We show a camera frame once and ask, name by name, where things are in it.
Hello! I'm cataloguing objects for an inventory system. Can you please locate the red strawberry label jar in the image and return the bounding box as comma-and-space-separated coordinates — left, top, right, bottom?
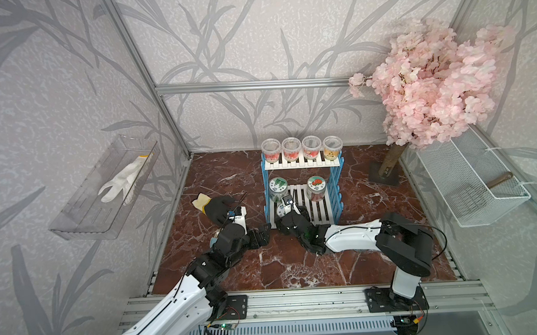
306, 175, 327, 202

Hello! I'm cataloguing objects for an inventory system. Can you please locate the green tree label jar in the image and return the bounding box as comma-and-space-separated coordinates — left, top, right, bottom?
268, 177, 289, 204

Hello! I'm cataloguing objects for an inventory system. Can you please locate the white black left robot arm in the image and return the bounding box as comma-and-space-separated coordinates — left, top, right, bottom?
122, 223, 271, 335

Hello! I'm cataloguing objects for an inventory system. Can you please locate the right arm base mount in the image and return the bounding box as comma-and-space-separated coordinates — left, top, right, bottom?
364, 285, 430, 313

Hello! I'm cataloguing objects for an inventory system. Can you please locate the blue and white wooden shelf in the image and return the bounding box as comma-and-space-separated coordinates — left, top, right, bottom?
261, 154, 345, 229

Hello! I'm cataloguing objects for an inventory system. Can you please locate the clear acrylic wall tray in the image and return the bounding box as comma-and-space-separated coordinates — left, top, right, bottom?
49, 135, 161, 240

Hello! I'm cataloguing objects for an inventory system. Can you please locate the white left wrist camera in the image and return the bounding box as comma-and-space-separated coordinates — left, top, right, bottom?
228, 206, 247, 233

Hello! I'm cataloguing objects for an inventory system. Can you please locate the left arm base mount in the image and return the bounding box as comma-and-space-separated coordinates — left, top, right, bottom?
207, 289, 249, 322

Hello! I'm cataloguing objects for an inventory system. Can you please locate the clear container red seed packet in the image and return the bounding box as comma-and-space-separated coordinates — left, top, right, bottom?
261, 138, 282, 164

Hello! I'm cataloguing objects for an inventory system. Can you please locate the black and yellow work glove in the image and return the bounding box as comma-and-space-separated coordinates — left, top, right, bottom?
192, 193, 237, 228

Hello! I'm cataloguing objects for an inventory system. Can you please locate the pink blossom artificial tree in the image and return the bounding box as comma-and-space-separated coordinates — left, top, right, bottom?
348, 19, 515, 185

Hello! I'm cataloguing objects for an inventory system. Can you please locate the clear plastic seed container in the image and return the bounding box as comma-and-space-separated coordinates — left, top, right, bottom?
302, 135, 322, 161

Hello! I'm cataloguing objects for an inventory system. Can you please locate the white glove in tray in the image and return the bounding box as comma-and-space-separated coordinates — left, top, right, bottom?
98, 156, 149, 205

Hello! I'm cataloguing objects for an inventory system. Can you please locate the clear lidded seed container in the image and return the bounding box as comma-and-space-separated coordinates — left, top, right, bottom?
282, 137, 302, 163

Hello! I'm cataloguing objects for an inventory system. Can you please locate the wooden handled brush in basket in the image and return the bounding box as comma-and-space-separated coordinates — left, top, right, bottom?
486, 171, 514, 190

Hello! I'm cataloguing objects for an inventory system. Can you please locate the white wire mesh basket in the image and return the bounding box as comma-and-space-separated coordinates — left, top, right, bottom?
418, 128, 530, 228

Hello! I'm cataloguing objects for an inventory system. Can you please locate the flower label jar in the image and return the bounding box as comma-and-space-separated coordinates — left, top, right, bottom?
276, 203, 293, 219

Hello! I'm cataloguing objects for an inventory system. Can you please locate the aluminium front rail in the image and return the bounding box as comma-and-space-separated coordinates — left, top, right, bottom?
116, 278, 496, 330

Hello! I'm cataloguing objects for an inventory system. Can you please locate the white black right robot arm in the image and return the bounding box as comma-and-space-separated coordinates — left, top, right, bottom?
275, 205, 434, 300

